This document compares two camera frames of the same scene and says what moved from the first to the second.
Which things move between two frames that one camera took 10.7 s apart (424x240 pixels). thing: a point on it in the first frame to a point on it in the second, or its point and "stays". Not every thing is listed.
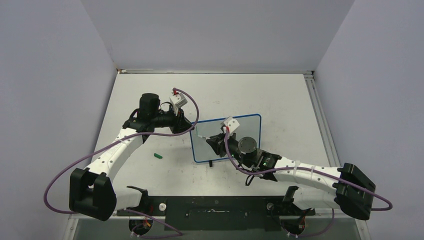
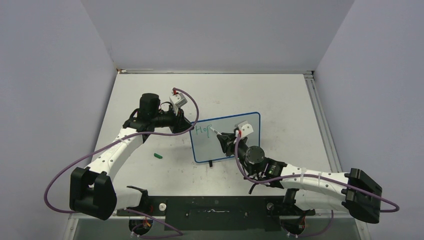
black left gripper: x=180 y=124 stays
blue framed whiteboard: x=250 y=126 stays
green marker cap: x=158 y=156 stays
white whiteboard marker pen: x=203 y=137 to x=215 y=131
